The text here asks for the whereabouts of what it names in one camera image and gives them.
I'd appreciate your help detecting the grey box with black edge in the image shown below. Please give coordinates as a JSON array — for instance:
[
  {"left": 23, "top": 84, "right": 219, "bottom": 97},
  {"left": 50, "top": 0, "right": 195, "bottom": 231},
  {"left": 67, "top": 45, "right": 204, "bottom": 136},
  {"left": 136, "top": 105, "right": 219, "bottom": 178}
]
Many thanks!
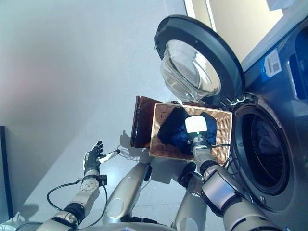
[{"left": 0, "top": 125, "right": 14, "bottom": 218}]

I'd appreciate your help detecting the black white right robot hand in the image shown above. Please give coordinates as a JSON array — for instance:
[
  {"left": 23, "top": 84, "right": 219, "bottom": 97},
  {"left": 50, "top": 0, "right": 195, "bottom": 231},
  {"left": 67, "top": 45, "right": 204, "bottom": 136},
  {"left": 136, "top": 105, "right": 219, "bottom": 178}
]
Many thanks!
[{"left": 184, "top": 115, "right": 208, "bottom": 135}]

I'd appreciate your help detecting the white translucent object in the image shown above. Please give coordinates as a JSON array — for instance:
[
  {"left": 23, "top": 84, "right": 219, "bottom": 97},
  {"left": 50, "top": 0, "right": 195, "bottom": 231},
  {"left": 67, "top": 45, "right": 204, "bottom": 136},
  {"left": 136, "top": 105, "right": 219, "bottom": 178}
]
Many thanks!
[{"left": 0, "top": 212, "right": 25, "bottom": 231}]

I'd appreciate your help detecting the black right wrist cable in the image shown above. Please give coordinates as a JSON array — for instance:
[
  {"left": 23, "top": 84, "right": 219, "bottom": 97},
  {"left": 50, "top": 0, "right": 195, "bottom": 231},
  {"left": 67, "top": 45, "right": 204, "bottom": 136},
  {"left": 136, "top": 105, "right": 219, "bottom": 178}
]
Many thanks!
[{"left": 208, "top": 143, "right": 242, "bottom": 170}]

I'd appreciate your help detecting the blue white barcode sticker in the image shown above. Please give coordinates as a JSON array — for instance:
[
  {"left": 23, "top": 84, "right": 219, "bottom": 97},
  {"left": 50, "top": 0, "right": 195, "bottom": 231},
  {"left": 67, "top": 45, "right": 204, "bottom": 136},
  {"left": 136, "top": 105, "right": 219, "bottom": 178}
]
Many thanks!
[{"left": 260, "top": 47, "right": 283, "bottom": 78}]

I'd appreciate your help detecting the brown wicker laundry basket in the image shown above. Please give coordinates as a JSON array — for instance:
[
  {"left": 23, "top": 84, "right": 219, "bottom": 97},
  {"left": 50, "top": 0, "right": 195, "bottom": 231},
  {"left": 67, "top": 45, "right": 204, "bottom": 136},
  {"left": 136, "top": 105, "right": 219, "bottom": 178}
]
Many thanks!
[{"left": 149, "top": 103, "right": 233, "bottom": 161}]

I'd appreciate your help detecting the dark blue garment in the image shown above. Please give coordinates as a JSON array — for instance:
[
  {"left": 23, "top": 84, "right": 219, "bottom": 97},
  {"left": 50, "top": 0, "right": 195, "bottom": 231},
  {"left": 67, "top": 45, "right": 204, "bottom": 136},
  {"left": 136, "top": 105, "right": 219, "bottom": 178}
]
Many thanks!
[{"left": 172, "top": 112, "right": 218, "bottom": 151}]

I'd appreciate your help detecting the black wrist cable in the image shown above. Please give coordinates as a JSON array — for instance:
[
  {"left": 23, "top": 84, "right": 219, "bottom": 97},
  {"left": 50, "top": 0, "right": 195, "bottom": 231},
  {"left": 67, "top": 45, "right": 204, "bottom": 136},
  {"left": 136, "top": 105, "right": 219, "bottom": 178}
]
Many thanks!
[
  {"left": 208, "top": 143, "right": 242, "bottom": 170},
  {"left": 46, "top": 179, "right": 109, "bottom": 230}
]

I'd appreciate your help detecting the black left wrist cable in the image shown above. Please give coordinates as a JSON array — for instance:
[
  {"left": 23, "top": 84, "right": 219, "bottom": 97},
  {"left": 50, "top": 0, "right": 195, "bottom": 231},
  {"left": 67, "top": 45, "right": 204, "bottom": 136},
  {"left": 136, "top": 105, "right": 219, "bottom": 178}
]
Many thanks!
[{"left": 46, "top": 179, "right": 109, "bottom": 230}]

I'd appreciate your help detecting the round glass washing machine door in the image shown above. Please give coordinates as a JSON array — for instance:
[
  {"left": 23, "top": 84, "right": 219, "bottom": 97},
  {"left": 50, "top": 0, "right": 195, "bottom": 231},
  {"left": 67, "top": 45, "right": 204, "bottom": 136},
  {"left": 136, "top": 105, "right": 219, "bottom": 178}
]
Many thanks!
[{"left": 154, "top": 14, "right": 245, "bottom": 103}]

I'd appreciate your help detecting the grey front-load washing machine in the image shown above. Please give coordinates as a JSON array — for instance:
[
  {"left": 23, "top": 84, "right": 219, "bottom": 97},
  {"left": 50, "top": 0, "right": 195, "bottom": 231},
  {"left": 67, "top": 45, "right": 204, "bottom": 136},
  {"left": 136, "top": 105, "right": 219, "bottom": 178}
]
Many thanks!
[{"left": 220, "top": 21, "right": 308, "bottom": 231}]

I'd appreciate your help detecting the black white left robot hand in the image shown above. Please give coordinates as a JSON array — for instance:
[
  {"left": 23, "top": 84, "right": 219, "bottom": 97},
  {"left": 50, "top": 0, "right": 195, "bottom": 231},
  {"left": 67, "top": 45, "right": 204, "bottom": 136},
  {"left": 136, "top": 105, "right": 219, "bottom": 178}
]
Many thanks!
[{"left": 83, "top": 141, "right": 121, "bottom": 173}]

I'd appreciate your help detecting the grey robot torso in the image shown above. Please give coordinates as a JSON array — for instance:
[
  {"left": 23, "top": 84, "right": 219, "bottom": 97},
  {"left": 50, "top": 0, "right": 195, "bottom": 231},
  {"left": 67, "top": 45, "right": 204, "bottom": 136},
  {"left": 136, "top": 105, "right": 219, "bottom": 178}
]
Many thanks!
[{"left": 79, "top": 220, "right": 184, "bottom": 231}]

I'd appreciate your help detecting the white floor cable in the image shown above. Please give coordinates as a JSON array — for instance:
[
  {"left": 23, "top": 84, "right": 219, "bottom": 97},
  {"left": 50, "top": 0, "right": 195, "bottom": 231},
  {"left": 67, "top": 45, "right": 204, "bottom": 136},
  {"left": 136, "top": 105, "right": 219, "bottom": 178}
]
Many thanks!
[{"left": 117, "top": 143, "right": 142, "bottom": 161}]

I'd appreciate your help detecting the silver left robot leg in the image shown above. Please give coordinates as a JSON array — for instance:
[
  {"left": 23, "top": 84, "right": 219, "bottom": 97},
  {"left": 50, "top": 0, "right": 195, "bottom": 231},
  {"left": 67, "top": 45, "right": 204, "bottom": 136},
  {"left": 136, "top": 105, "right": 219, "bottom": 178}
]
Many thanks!
[{"left": 102, "top": 161, "right": 153, "bottom": 226}]

